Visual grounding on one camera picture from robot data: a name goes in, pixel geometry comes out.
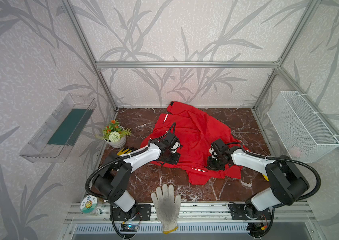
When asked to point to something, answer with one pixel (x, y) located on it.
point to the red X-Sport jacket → (196, 131)
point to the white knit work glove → (167, 207)
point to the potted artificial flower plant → (114, 135)
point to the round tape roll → (92, 205)
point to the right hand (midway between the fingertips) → (206, 163)
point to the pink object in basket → (295, 151)
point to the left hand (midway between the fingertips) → (179, 157)
